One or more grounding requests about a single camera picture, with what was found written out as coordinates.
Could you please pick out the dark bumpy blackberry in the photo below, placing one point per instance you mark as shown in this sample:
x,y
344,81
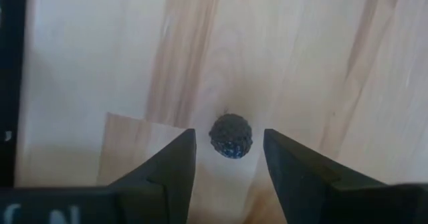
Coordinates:
x,y
230,133

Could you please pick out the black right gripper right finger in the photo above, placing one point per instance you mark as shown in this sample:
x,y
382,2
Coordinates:
x,y
307,194

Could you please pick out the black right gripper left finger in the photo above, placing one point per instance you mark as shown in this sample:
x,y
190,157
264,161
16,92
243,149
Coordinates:
x,y
157,194

